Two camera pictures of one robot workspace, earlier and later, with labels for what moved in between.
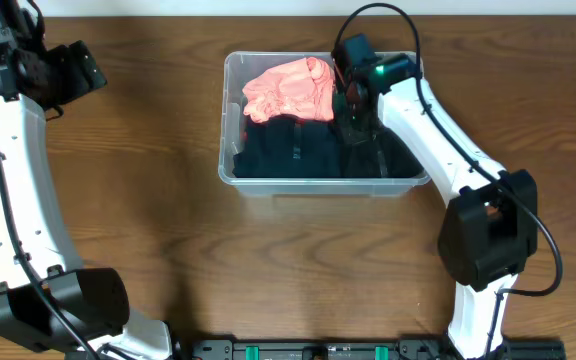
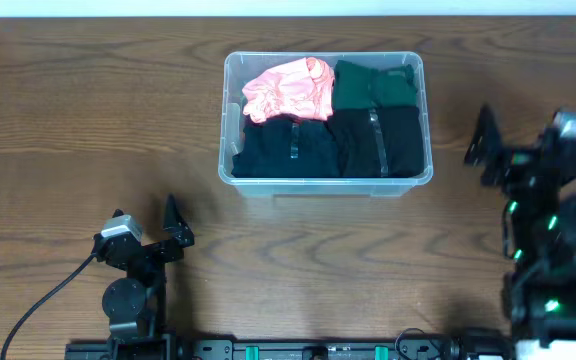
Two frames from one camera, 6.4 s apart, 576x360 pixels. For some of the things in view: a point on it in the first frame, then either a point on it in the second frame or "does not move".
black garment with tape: (374, 152) does not move
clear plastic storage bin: (242, 67) does not move
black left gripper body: (90, 66) → (153, 250)
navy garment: (288, 148) does not move
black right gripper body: (361, 117) → (518, 171)
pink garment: (302, 88) does not move
